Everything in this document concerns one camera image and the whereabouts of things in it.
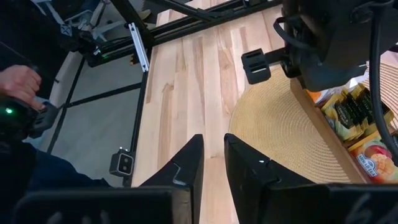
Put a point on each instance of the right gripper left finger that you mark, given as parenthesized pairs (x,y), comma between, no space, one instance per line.
(183,174)

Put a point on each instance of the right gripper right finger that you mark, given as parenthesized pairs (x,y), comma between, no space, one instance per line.
(258,186)

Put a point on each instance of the white orange tea packet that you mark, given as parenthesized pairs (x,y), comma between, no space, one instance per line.
(357,83)
(315,96)

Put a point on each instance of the wooden three-compartment tea box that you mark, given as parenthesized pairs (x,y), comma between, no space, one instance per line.
(323,130)

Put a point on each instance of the orange red tea packet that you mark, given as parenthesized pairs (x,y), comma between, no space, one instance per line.
(376,161)

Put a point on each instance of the round woven placemat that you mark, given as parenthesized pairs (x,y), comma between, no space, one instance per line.
(280,130)

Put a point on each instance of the silver aluminium extrusion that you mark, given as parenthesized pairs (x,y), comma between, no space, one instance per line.
(139,46)

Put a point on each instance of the white office chair base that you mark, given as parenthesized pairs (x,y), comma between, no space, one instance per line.
(93,23)

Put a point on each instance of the person's hand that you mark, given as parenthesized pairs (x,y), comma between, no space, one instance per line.
(18,82)

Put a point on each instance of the person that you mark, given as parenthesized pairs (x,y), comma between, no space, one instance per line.
(18,31)

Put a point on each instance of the black table-level camera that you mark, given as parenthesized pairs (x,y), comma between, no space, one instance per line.
(122,163)

